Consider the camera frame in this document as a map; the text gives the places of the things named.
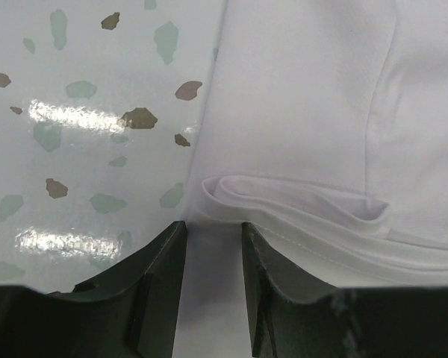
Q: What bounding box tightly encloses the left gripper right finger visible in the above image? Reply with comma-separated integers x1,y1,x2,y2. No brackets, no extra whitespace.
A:
242,223,448,357

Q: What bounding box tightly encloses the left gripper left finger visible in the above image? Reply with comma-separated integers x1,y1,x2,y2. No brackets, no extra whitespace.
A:
0,222,187,357

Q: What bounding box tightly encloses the white t shirt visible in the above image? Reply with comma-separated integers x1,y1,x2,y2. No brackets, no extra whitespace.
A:
174,1,448,357

